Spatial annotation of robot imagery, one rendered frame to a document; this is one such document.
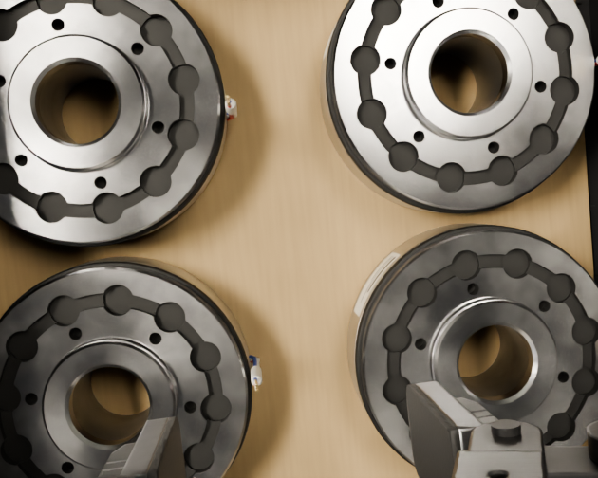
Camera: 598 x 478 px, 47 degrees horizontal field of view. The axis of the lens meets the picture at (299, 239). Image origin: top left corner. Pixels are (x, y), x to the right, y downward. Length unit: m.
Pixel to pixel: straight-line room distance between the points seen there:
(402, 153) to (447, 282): 0.05
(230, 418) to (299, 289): 0.06
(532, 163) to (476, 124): 0.03
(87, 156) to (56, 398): 0.09
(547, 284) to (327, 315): 0.09
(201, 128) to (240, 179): 0.04
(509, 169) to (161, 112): 0.13
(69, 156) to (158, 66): 0.05
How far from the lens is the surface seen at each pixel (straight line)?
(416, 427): 0.16
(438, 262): 0.26
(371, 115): 0.26
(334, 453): 0.31
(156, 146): 0.26
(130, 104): 0.25
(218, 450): 0.27
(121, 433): 0.28
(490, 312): 0.27
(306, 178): 0.29
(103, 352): 0.26
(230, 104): 0.24
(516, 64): 0.27
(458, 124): 0.26
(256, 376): 0.25
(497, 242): 0.27
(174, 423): 0.16
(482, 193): 0.27
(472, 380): 0.30
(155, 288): 0.26
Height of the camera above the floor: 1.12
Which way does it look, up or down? 85 degrees down
